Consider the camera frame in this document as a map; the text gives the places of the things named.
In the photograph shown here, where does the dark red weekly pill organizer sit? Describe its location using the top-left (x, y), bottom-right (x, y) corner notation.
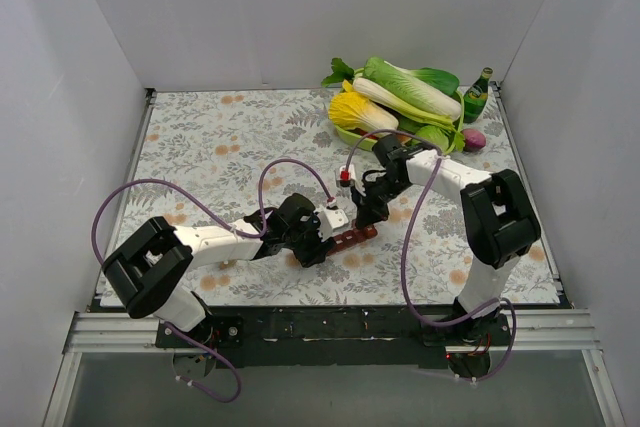
top-left (329, 225), bottom-right (378, 255)

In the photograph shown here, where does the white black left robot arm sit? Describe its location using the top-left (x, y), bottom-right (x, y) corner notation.
top-left (102, 194), bottom-right (349, 347)

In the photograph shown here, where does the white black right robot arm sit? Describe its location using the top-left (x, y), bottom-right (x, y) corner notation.
top-left (336, 129), bottom-right (541, 345)

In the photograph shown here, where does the green plastic vegetable tray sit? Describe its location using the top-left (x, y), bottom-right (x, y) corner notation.
top-left (333, 89), bottom-right (465, 161)

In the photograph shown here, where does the round green cabbage toy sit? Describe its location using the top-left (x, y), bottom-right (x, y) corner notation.
top-left (410, 125), bottom-right (456, 154)

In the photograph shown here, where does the yellow napa cabbage toy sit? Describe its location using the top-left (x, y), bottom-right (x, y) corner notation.
top-left (328, 92), bottom-right (399, 133)

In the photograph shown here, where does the floral patterned table mat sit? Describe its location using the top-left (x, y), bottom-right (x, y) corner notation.
top-left (97, 86), bottom-right (566, 307)

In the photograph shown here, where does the purple onion toy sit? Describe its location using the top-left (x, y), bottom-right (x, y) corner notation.
top-left (461, 128), bottom-right (487, 152)

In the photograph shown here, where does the green napa cabbage toy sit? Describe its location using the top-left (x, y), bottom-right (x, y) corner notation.
top-left (362, 57), bottom-right (462, 121)

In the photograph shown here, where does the dark green leafy vegetable toy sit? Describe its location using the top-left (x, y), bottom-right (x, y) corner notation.
top-left (408, 68), bottom-right (460, 96)

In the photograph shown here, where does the green glass bottle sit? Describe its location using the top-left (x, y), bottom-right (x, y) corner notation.
top-left (463, 67), bottom-right (493, 123)

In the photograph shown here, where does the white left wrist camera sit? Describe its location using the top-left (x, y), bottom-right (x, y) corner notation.
top-left (315, 198), bottom-right (349, 241)

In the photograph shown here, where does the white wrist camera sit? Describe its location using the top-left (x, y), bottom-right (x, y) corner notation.
top-left (315, 198), bottom-right (349, 241)
top-left (336, 165), bottom-right (356, 188)

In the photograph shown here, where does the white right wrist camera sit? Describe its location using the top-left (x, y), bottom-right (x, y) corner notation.
top-left (336, 165), bottom-right (356, 188)

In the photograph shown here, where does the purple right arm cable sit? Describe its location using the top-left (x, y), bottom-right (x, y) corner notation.
top-left (344, 130), bottom-right (517, 382)

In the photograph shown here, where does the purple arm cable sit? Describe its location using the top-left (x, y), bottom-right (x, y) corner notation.
top-left (92, 159), bottom-right (337, 403)
top-left (344, 130), bottom-right (517, 382)

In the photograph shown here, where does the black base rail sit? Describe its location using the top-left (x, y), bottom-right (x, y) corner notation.
top-left (187, 306), bottom-right (513, 369)

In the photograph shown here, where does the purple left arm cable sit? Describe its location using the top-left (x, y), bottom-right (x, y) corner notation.
top-left (92, 159), bottom-right (337, 403)

